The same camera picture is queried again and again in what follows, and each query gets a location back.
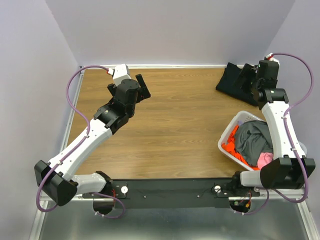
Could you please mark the orange t shirt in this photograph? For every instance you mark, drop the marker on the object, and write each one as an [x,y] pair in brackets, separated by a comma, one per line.
[230,147]

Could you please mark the white plastic laundry basket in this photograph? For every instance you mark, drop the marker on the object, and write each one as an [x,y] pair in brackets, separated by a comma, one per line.
[284,141]

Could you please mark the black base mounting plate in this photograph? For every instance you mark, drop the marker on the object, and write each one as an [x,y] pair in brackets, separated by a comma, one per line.
[169,193]

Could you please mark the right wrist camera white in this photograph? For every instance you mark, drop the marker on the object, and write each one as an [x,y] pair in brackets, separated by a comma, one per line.
[270,57]

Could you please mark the folded black t shirt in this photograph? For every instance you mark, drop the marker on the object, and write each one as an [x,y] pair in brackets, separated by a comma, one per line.
[227,85]

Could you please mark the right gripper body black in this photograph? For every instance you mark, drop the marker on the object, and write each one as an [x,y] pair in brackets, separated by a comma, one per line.
[256,85]

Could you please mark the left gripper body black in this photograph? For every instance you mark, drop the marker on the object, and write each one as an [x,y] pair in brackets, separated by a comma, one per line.
[134,105]

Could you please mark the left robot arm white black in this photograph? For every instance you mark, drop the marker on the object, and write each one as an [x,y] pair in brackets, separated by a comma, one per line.
[57,177]

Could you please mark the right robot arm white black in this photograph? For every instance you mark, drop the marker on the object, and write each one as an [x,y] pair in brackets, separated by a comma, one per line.
[290,169]

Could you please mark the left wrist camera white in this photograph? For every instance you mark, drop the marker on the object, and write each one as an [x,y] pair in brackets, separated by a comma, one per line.
[119,73]

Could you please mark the pink t shirt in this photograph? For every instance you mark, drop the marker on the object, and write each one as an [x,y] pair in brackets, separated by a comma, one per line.
[264,159]

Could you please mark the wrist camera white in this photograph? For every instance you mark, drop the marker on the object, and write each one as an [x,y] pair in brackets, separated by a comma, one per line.
[119,73]
[270,57]

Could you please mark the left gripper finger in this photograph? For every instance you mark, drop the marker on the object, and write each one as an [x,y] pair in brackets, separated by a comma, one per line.
[143,91]
[112,89]

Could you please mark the grey t shirt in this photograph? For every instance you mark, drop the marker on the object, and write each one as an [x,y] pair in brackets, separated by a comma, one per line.
[251,139]

